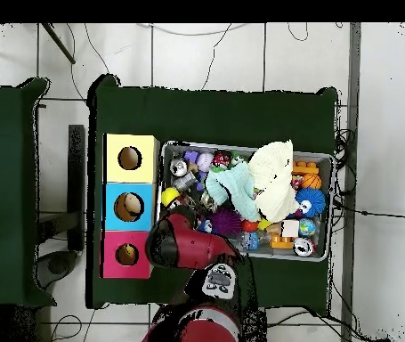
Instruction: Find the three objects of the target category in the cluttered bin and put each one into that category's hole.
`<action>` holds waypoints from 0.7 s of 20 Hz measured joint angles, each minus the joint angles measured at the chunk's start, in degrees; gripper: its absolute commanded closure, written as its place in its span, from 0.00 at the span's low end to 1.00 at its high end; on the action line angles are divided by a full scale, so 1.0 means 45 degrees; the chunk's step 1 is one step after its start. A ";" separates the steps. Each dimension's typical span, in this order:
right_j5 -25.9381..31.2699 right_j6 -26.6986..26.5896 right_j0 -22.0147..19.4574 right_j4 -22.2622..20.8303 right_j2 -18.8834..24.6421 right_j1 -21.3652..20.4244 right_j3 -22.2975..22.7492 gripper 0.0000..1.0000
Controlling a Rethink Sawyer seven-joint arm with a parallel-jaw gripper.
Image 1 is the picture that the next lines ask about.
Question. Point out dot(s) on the yellow ball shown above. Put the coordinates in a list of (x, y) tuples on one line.
[(169, 195)]

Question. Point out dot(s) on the mint green cloth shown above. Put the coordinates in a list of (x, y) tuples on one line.
[(239, 185)]

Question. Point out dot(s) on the cream yellow cloth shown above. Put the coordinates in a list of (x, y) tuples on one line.
[(273, 178)]

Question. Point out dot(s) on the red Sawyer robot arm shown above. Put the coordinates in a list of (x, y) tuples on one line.
[(195, 245)]

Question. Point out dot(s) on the shallow clear mesh bin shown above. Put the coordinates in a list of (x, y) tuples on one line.
[(166, 151)]

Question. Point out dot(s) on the wooden three-hole box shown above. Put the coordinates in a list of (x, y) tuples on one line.
[(116, 171)]

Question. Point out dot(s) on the small baseball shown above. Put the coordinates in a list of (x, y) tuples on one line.
[(205, 161)]

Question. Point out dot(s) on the purple spiky ball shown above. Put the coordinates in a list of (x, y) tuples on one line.
[(227, 221)]

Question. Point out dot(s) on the green spiky ball with eye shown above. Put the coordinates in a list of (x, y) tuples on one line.
[(237, 157)]

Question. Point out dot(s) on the dark green tablecloth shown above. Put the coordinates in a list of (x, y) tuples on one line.
[(205, 117)]

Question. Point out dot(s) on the small orange basketball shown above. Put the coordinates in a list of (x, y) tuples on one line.
[(311, 180)]

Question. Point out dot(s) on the silver drink can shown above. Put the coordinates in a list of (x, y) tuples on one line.
[(303, 246)]

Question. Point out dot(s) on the black upright panel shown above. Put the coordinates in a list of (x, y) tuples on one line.
[(76, 185)]

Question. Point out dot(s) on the dark slanted rod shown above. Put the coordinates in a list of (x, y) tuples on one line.
[(58, 42)]

